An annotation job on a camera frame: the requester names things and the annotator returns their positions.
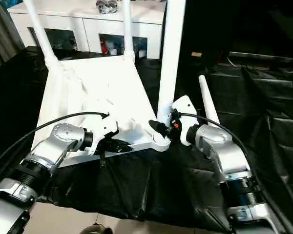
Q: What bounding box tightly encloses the grey black toy figure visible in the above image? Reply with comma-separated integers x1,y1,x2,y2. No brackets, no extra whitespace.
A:
95,0,120,15

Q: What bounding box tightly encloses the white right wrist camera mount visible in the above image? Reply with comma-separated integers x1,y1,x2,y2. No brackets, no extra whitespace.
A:
171,95,199,147

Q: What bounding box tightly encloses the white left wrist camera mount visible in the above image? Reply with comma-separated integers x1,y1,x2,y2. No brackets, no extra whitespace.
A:
88,116,121,156

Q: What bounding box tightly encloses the black mat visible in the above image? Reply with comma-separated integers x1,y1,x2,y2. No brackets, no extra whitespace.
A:
0,45,293,234

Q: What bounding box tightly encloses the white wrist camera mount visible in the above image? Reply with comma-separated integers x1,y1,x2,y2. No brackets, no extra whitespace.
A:
171,95,199,147
88,116,121,156

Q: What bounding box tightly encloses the black flat board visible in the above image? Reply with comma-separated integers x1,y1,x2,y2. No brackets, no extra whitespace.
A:
228,51,293,65

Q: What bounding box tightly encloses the white plastic table leg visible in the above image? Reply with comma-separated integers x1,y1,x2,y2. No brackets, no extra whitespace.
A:
22,0,62,68
197,74,222,128
121,0,137,63
156,0,188,128

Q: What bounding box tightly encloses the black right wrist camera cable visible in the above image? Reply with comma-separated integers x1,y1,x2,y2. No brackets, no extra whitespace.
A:
177,113,293,234

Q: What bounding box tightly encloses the white cabinet with glass doors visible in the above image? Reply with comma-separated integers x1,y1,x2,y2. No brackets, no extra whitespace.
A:
8,0,167,60

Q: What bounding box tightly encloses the white plastic table top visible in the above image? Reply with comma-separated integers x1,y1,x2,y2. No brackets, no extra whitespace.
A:
30,54,172,169

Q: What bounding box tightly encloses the grey brown curtain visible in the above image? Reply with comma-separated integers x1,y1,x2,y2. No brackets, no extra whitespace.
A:
0,0,25,68

